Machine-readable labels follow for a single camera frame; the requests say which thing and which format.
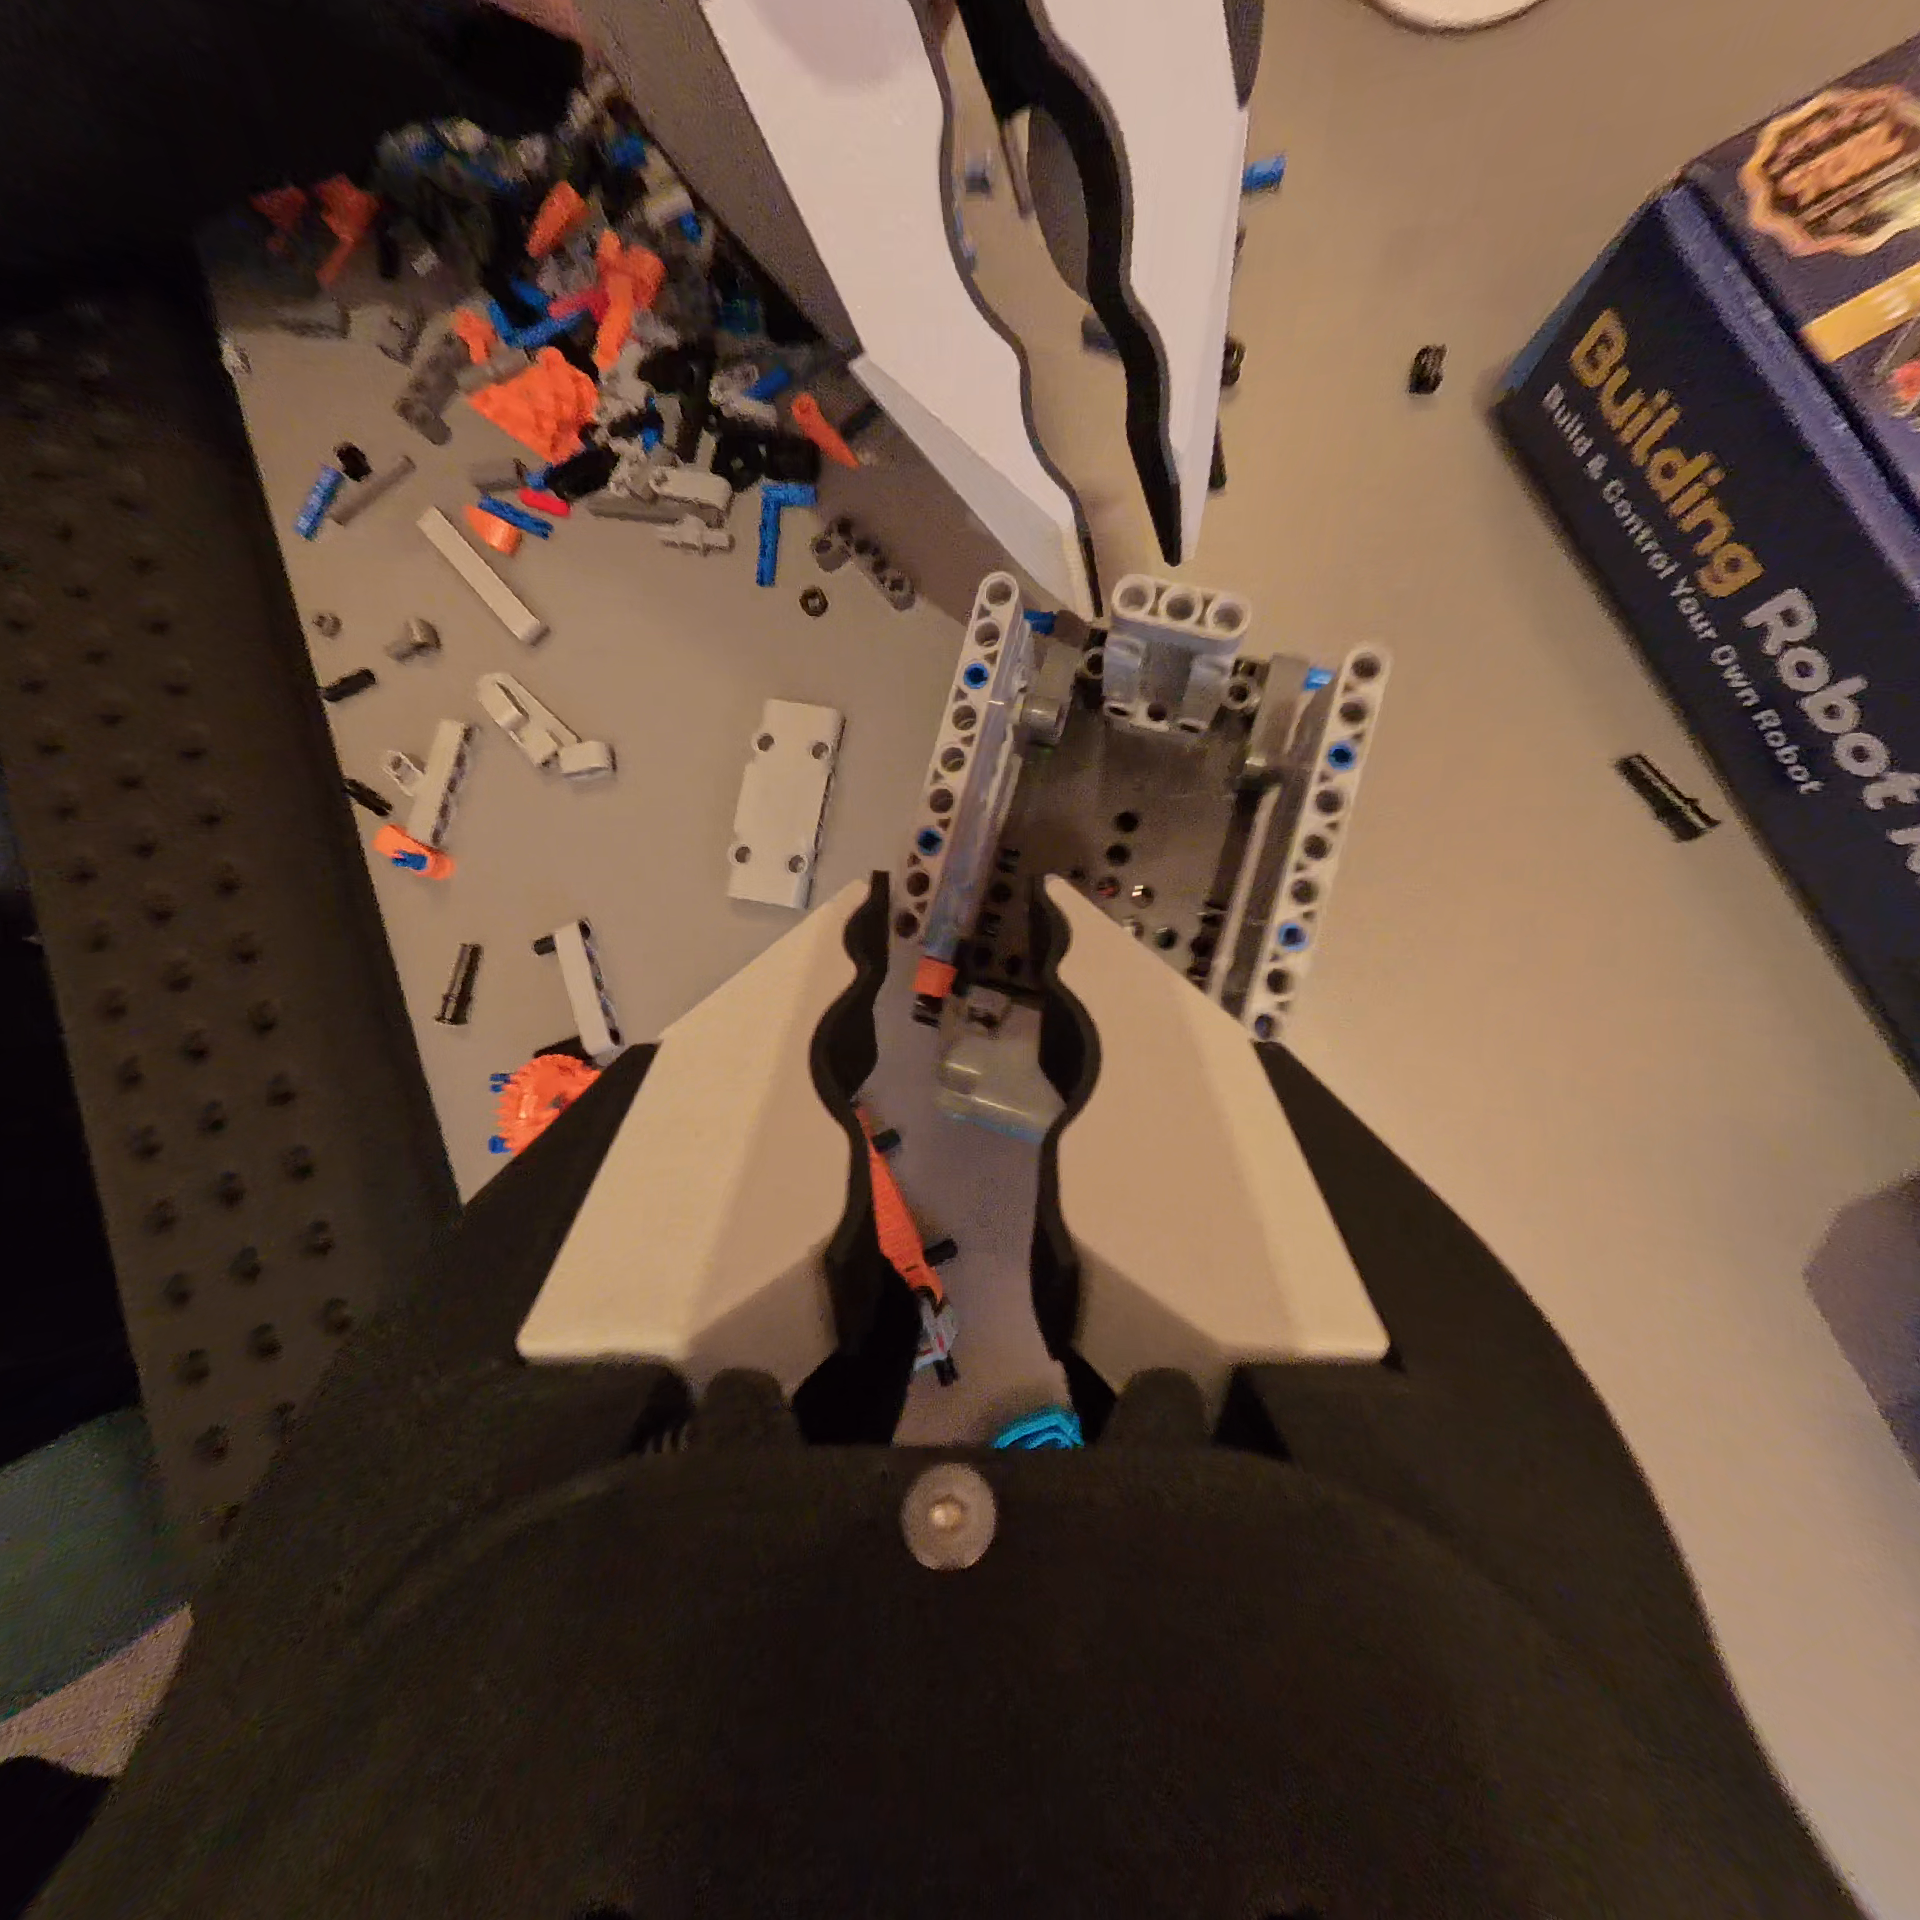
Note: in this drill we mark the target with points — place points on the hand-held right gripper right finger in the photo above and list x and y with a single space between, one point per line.
1215 1200

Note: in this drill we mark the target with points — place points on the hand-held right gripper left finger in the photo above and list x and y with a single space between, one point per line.
692 1200

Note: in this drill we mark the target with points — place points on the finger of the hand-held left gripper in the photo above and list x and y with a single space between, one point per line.
841 181
1185 225

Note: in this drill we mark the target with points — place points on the orange gear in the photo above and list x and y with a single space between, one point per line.
533 1102

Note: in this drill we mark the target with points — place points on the orange pin connector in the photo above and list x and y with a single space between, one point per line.
934 978

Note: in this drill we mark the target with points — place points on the grey black robot model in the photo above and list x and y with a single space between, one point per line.
1172 779

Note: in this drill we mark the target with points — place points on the blue pin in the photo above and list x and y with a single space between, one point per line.
317 504
1266 173

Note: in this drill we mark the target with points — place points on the pile of plastic building pieces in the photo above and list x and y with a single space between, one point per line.
601 301

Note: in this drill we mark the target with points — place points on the orange grey small subassembly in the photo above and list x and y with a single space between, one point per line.
897 1230

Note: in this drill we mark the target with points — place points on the orange cone piece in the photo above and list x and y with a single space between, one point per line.
821 427

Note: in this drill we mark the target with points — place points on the teal brick separator tool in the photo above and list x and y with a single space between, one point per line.
1037 1429

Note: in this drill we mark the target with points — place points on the black pin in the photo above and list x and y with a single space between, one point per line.
1670 799
369 795
461 983
346 683

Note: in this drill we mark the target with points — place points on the wooden board document stand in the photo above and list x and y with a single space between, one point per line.
1454 11

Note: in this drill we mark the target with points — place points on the grey flat panel piece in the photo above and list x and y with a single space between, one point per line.
783 803

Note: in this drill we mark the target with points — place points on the orange blue connector piece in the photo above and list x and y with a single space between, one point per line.
413 853

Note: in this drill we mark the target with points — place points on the orange wedge piece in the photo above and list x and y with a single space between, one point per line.
493 528

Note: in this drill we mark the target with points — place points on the grey ribbed axle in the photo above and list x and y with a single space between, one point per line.
371 489

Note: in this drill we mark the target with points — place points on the short light grey beam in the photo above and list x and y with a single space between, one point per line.
438 779

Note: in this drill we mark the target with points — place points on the smooth light grey bar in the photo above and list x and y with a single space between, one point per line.
482 575

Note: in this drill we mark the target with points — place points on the light grey connector pieces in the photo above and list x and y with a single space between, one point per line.
525 714

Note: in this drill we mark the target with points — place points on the grey angled connector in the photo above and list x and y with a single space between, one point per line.
413 640

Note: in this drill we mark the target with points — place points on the black perforated panel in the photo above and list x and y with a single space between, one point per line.
181 902

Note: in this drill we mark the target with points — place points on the robot kit box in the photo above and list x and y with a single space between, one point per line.
1725 523

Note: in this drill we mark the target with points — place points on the blue plastic bin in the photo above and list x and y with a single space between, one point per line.
1869 1319

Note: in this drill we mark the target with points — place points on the grey frame with black pins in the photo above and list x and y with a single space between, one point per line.
586 983

